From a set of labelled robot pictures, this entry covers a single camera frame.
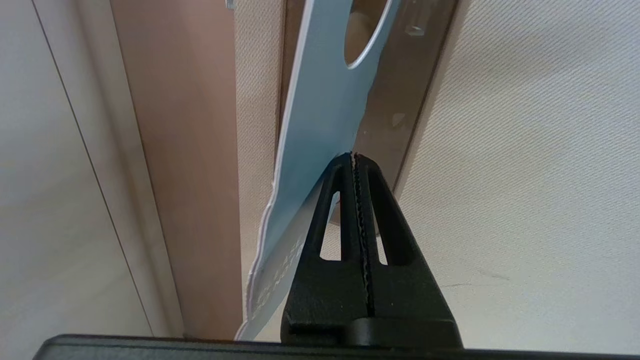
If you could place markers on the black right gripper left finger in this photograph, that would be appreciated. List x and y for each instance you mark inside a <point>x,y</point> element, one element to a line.
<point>320,295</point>

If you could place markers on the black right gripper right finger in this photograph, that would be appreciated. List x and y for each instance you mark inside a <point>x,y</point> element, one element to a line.
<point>405,295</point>

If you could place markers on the white and blue door hanger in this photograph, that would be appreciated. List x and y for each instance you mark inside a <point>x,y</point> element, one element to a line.
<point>325,100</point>

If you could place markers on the white door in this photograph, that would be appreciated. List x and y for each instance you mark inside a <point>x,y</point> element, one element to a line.
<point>525,150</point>

